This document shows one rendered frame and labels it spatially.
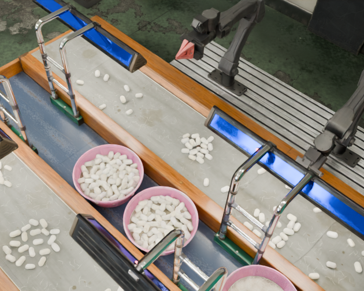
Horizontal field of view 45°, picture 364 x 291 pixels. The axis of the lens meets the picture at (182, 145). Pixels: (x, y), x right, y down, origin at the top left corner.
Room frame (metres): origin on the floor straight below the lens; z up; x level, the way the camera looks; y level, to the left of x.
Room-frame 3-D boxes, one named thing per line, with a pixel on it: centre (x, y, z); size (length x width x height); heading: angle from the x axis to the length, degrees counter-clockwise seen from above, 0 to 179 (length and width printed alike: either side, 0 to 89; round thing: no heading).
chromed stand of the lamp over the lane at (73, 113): (1.36, 0.47, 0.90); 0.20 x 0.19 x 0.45; 50
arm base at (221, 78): (1.56, -0.20, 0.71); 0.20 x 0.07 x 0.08; 52
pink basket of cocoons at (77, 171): (0.93, 0.27, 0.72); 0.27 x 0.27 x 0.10
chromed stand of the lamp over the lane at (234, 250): (0.73, -0.28, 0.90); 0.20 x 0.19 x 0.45; 50
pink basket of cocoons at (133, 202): (0.75, 0.06, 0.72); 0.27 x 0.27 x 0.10
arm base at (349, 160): (1.19, -0.67, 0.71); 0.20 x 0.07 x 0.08; 52
